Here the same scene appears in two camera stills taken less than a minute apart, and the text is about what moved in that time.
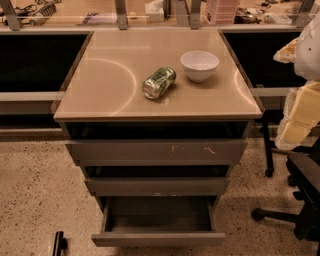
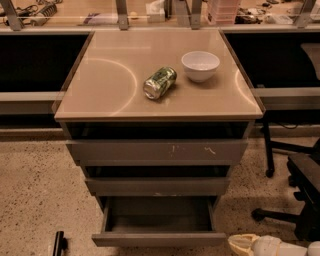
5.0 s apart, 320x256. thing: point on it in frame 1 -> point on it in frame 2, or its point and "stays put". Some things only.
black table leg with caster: (269, 172) stays put
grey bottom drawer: (158, 221) stays put
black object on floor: (60, 244) stays put
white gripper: (308, 55) -> (266, 246)
